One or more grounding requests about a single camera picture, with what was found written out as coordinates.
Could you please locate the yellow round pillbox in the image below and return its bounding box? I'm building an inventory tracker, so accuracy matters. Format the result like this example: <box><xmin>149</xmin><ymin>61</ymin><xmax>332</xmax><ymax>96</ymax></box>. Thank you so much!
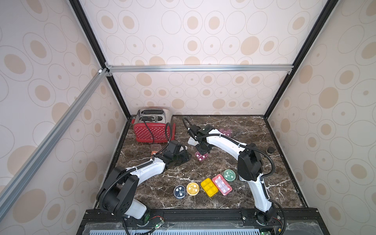
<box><xmin>186</xmin><ymin>182</ymin><xmax>199</xmax><ymax>196</ymax></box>

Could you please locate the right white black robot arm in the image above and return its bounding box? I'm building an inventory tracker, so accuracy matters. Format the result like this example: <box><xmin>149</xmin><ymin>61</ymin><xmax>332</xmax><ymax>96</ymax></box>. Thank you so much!
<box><xmin>182</xmin><ymin>117</ymin><xmax>276</xmax><ymax>225</ymax></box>

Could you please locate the aluminium frame rail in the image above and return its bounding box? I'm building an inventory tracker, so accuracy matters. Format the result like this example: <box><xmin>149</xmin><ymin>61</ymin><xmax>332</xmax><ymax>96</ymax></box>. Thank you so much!
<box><xmin>100</xmin><ymin>64</ymin><xmax>294</xmax><ymax>75</ymax></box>
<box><xmin>1</xmin><ymin>68</ymin><xmax>108</xmax><ymax>220</ymax></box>

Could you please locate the orange square pillbox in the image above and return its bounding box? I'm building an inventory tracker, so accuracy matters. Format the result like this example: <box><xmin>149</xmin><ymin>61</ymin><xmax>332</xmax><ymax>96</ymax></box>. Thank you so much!
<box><xmin>150</xmin><ymin>144</ymin><xmax>162</xmax><ymax>155</ymax></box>

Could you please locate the yellow lidded rectangular pillbox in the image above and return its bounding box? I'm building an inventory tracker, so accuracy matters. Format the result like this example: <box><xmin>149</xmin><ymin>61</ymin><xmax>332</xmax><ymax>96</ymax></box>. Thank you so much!
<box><xmin>200</xmin><ymin>178</ymin><xmax>218</xmax><ymax>197</ymax></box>

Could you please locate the white pillbox rear clear lid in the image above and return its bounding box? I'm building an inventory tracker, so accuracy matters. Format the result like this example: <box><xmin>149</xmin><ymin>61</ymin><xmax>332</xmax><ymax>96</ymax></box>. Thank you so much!
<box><xmin>188</xmin><ymin>137</ymin><xmax>199</xmax><ymax>146</ymax></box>

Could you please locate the green round pillbox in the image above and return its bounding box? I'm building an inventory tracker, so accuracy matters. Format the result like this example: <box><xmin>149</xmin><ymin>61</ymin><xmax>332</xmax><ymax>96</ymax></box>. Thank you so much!
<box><xmin>223</xmin><ymin>169</ymin><xmax>237</xmax><ymax>182</ymax></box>

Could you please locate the rear aluminium frame rail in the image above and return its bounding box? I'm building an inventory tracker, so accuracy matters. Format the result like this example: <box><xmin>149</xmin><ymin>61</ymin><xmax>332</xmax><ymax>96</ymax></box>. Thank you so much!
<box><xmin>100</xmin><ymin>64</ymin><xmax>294</xmax><ymax>75</ymax></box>

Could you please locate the left aluminium frame rail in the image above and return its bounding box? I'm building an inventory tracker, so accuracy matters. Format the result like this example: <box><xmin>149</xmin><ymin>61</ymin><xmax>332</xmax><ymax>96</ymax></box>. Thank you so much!
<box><xmin>1</xmin><ymin>68</ymin><xmax>108</xmax><ymax>220</ymax></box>

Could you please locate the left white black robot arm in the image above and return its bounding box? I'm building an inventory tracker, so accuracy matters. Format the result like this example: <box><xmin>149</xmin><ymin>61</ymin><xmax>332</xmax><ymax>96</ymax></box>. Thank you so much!
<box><xmin>97</xmin><ymin>123</ymin><xmax>192</xmax><ymax>225</ymax></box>

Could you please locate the dark blue round pillbox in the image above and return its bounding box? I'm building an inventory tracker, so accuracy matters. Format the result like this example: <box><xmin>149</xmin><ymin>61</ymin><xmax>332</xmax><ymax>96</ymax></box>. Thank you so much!
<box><xmin>173</xmin><ymin>185</ymin><xmax>186</xmax><ymax>199</ymax></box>

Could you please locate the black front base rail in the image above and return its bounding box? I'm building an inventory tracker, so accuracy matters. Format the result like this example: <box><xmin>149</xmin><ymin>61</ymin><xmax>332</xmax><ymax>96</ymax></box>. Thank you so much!
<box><xmin>77</xmin><ymin>208</ymin><xmax>329</xmax><ymax>235</ymax></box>

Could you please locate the small dark brown bottle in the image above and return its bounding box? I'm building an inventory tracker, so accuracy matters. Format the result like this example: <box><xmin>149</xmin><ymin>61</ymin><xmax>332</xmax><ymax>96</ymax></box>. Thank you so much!
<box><xmin>266</xmin><ymin>146</ymin><xmax>276</xmax><ymax>155</ymax></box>

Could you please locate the black toaster power cord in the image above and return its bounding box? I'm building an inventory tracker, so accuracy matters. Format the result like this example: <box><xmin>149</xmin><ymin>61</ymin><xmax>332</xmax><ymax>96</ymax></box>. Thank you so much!
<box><xmin>141</xmin><ymin>116</ymin><xmax>155</xmax><ymax>145</ymax></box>

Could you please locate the red rectangular pillbox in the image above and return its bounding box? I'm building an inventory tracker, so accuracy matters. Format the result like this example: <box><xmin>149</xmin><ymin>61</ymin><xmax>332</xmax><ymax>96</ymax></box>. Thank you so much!
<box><xmin>212</xmin><ymin>174</ymin><xmax>233</xmax><ymax>196</ymax></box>

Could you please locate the red and silver toaster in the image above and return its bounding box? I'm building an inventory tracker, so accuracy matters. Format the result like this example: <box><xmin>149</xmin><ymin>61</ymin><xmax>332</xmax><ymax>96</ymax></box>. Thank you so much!
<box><xmin>132</xmin><ymin>108</ymin><xmax>176</xmax><ymax>144</ymax></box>

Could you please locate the magenta pillbox clear lid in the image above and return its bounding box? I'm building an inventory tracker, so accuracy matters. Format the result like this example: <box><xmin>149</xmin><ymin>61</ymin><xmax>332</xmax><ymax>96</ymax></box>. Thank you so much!
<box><xmin>195</xmin><ymin>152</ymin><xmax>208</xmax><ymax>162</ymax></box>

